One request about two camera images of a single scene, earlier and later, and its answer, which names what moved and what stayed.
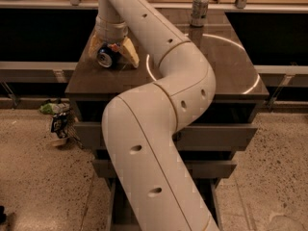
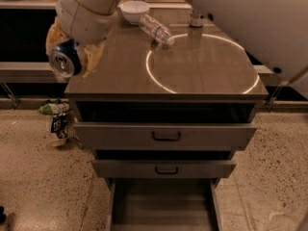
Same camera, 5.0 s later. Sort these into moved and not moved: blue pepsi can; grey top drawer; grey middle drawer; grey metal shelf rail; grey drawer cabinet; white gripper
Moved: white gripper; blue pepsi can
Not moved: grey middle drawer; grey drawer cabinet; grey top drawer; grey metal shelf rail
